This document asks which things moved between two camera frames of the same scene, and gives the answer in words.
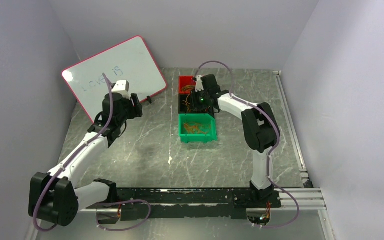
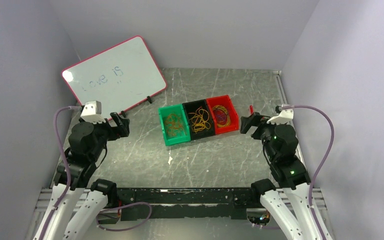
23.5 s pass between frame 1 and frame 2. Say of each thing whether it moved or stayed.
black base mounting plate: stayed
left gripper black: moved
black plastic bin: moved
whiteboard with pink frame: stayed
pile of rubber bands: moved
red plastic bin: moved
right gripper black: moved
